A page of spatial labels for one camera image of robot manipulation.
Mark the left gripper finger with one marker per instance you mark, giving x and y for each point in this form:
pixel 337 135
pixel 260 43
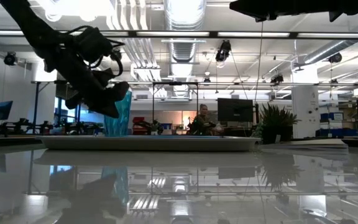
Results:
pixel 104 109
pixel 121 91

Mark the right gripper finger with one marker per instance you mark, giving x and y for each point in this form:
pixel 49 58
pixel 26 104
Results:
pixel 253 9

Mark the teal faceted plastic cup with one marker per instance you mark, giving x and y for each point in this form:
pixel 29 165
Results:
pixel 120 124

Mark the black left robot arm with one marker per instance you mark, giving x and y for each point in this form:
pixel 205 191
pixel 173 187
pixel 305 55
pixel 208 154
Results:
pixel 42 40

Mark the grey plastic tray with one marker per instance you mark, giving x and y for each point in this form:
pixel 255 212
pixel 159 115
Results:
pixel 148 143

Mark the red storage bin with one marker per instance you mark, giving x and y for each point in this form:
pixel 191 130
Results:
pixel 138 123

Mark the black ceiling spotlight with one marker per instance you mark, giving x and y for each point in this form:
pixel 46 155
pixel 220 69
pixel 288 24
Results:
pixel 277 79
pixel 223 51
pixel 335 58
pixel 10 59

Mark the blue-lit tilted monitor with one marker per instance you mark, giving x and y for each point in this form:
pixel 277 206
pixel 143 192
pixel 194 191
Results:
pixel 2 110

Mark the black overhead light bar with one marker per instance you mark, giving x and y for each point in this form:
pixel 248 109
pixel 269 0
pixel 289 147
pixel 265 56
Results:
pixel 172 34

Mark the person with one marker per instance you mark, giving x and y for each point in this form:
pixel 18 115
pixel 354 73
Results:
pixel 202 123

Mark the small green potted plant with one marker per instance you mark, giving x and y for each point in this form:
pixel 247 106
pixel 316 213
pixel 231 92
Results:
pixel 275 124

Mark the shelf with blue bins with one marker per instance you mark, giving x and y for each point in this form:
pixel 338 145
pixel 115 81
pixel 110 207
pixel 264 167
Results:
pixel 337 124

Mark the Acadia picture book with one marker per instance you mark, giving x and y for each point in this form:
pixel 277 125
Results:
pixel 309 143

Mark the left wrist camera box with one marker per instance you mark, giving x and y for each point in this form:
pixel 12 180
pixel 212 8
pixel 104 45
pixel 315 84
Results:
pixel 103 77

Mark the black metal rig frame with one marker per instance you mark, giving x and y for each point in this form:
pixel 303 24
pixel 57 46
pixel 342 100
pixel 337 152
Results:
pixel 36 105
pixel 175 83

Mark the silver ceiling duct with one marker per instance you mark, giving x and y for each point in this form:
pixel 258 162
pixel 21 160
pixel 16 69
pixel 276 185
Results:
pixel 183 28

